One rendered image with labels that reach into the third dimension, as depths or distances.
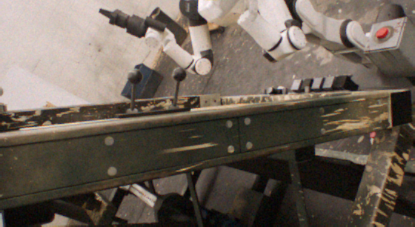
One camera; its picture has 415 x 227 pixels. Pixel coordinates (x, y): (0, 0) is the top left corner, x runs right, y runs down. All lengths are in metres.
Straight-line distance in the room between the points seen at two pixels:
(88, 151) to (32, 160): 0.08
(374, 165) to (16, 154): 0.97
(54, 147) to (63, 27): 5.95
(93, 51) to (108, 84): 0.66
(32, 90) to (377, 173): 4.51
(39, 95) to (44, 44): 1.62
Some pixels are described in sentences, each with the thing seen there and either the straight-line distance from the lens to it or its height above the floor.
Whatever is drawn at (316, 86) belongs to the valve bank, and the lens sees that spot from 1.51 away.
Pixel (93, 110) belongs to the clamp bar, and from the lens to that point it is 1.51.
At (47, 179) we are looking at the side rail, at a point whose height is 1.64.
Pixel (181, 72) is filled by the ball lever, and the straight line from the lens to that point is 0.85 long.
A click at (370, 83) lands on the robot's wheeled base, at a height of 0.17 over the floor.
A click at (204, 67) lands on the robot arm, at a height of 1.13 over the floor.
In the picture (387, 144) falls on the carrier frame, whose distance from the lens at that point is 1.16.
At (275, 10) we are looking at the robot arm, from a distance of 1.14.
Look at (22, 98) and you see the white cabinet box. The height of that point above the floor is 1.73.
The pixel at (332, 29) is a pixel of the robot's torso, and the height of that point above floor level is 0.73.
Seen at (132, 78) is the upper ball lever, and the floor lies 1.54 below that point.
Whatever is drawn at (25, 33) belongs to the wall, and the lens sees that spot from 6.46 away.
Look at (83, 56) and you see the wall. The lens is 6.47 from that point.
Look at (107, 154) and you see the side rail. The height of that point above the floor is 1.57.
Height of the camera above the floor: 1.73
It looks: 27 degrees down
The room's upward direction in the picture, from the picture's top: 59 degrees counter-clockwise
